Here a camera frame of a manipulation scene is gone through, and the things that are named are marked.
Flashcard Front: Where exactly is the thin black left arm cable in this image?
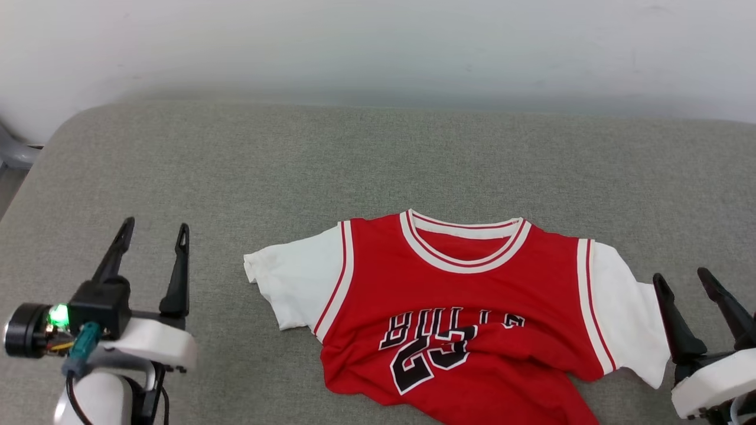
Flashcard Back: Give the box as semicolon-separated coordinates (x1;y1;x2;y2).
65;372;95;425

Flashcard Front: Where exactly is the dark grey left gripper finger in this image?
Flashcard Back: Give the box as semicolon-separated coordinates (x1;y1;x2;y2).
92;217;136;283
159;223;191;319

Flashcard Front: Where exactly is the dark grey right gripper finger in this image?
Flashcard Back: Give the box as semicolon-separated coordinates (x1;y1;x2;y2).
653;273;708;364
698;267;756;351

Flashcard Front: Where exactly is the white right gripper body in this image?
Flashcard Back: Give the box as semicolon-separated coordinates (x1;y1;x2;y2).
672;347;756;420

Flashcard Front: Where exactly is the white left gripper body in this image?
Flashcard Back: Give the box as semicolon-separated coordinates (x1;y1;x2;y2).
97;310;198;374

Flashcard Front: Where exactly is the black cylinder with green light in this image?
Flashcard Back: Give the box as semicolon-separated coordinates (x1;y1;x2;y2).
3;302;70;358

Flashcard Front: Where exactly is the teal cable connector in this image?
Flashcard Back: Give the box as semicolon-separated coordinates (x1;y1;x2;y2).
62;322;102;378

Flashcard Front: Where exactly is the red and white basketball jersey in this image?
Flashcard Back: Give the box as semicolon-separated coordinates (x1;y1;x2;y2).
243;208;672;425

